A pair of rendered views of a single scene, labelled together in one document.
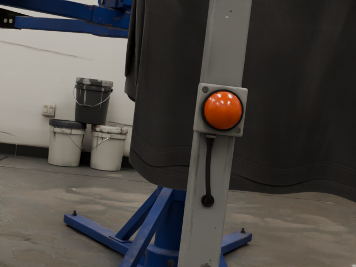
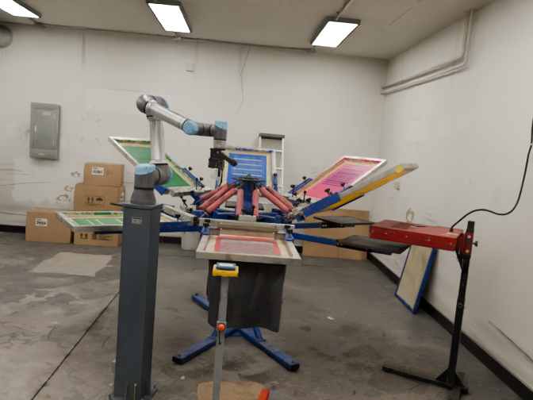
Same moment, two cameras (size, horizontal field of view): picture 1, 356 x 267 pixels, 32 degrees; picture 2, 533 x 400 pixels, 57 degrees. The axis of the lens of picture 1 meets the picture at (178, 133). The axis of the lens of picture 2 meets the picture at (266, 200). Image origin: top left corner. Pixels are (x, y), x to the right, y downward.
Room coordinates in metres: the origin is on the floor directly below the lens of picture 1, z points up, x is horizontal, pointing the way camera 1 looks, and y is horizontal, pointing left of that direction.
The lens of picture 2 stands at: (-1.84, -0.27, 1.61)
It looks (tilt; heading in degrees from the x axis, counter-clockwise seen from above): 6 degrees down; 1
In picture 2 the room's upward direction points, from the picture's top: 5 degrees clockwise
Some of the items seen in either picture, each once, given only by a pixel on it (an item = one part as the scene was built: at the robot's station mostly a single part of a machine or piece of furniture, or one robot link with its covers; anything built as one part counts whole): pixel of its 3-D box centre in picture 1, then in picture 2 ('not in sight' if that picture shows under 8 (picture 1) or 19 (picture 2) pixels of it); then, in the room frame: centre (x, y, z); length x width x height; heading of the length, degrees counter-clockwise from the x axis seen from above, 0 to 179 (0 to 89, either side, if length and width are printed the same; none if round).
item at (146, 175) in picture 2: not in sight; (145, 175); (1.05, 0.51, 1.37); 0.13 x 0.12 x 0.14; 156
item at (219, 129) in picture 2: not in sight; (220, 130); (1.00, 0.09, 1.66); 0.09 x 0.08 x 0.11; 66
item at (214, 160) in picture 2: not in sight; (217, 158); (1.00, 0.09, 1.50); 0.09 x 0.08 x 0.12; 84
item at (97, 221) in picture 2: not in sight; (141, 209); (1.77, 0.72, 1.05); 1.08 x 0.61 x 0.23; 125
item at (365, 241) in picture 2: not in sight; (319, 238); (2.00, -0.63, 0.91); 1.34 x 0.40 x 0.08; 65
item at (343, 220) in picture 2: not in sight; (308, 224); (2.67, -0.57, 0.91); 1.34 x 0.40 x 0.08; 125
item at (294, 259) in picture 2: not in sight; (247, 244); (1.24, -0.11, 0.97); 0.79 x 0.58 x 0.04; 5
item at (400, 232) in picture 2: not in sight; (419, 234); (1.68, -1.31, 1.06); 0.61 x 0.46 x 0.12; 65
